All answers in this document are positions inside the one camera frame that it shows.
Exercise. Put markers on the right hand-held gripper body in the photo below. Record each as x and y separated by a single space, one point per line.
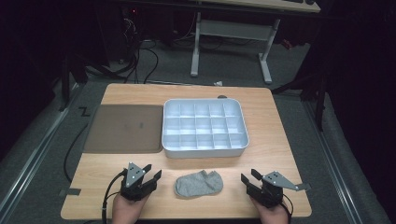
271 193

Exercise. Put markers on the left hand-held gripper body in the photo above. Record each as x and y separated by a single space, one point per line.
134 186

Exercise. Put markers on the grey sock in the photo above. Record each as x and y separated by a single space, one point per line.
199 185

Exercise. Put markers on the person's left hand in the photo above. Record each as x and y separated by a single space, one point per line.
126 211

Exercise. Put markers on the grey tape piece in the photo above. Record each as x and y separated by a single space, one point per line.
305 186
71 192

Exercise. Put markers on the brown mat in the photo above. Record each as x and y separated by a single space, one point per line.
124 129

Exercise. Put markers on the white compartment box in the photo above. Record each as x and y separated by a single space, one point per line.
204 127

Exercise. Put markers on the small dark round knob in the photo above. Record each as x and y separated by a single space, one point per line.
222 96

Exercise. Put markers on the black stand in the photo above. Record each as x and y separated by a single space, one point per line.
320 105
64 90

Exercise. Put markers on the small white floor scrap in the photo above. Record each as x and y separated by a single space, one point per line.
218 83

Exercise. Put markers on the small red object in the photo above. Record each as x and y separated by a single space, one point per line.
287 44

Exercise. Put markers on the black mouse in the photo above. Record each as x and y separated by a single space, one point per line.
310 2

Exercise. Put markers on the metal floor rail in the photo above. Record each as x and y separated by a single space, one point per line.
31 161
330 161

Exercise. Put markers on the wooden desk with white frame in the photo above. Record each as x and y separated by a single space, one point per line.
233 29

